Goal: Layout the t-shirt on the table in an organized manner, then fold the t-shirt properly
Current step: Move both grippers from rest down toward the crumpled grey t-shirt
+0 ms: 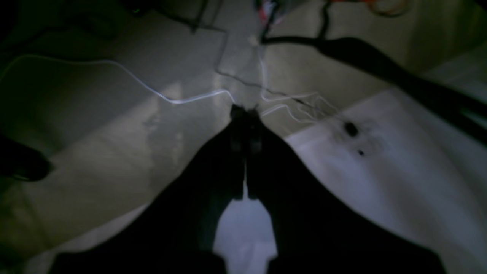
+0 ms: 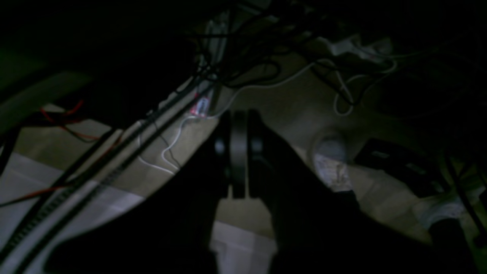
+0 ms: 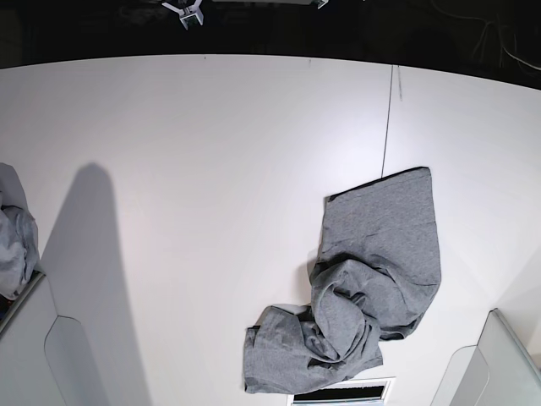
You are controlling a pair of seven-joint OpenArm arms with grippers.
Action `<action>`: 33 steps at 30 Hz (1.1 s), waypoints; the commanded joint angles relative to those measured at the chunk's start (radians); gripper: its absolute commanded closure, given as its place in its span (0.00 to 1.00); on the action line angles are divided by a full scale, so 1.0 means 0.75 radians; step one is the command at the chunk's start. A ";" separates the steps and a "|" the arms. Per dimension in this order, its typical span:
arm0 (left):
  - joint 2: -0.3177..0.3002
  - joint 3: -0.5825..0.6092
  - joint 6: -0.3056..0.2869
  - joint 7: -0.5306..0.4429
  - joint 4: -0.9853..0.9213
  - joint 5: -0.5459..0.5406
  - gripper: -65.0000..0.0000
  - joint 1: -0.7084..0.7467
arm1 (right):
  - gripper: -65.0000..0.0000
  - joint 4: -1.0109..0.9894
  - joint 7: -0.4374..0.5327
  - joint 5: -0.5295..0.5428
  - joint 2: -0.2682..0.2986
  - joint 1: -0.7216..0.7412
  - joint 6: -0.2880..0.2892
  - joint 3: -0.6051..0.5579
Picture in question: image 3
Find grey t-shirt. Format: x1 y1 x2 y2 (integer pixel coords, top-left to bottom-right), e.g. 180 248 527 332
243 167 441 395

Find light grey cloth pile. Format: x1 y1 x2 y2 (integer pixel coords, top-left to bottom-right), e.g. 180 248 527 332
1 163 40 300

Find left white bin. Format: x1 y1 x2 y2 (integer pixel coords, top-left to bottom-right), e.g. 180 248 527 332
1 274 65 405

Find white bin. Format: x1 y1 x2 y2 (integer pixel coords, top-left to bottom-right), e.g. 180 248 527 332
1 274 65 405
431 309 540 406

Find right white bin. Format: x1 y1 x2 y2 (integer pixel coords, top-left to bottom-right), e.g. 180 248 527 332
431 309 540 406

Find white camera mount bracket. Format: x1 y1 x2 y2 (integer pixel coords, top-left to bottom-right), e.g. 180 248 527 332
161 0 204 30

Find white cables in background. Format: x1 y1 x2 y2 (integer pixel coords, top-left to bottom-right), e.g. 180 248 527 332
439 0 541 71

